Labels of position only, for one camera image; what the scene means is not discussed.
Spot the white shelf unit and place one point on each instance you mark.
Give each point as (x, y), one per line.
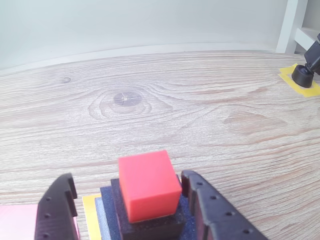
(290, 25)

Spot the red cube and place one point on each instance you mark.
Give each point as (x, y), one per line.
(147, 185)

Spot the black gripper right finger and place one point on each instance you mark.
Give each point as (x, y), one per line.
(222, 220)

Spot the small black foam block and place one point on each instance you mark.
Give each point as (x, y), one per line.
(155, 228)

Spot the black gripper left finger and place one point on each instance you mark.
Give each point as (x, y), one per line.
(55, 212)

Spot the pink paper sheet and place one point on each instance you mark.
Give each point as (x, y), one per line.
(17, 222)

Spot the orange paper sheet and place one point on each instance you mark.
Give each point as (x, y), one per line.
(90, 217)

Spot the large grey foam block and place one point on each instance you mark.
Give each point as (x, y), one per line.
(101, 220)

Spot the medium dark foam block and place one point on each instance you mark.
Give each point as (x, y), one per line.
(110, 207)

